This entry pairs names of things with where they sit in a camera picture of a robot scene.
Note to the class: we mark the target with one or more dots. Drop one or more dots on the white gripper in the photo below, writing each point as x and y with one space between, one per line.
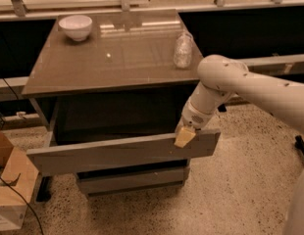
195 117

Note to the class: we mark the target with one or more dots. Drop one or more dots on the grey top drawer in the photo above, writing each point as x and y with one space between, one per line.
88 146

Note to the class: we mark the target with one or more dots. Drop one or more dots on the grey drawer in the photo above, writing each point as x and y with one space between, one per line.
88 146
136 181

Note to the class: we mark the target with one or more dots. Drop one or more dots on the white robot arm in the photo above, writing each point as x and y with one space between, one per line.
219 79

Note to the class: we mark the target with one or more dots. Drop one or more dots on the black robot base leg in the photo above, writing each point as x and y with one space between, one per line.
299 143

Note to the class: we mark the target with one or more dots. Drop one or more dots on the grey drawer cabinet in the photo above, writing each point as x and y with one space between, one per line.
123 72

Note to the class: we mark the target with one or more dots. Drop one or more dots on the grey bottom drawer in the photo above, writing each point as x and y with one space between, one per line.
136 181

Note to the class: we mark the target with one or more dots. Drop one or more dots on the black right stand foot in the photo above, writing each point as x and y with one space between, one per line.
222 108

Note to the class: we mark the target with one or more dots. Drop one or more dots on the black stand foot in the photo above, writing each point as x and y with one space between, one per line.
222 108
43 194

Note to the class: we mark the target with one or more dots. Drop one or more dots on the clear plastic bottle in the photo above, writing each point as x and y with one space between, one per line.
183 50

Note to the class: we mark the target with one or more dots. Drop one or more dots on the white ceramic bowl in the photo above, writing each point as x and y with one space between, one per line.
76 27

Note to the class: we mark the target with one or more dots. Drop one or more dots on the black left stand foot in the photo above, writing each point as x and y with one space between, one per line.
43 194

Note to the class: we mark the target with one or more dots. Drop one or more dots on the cardboard box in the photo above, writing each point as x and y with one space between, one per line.
17 180

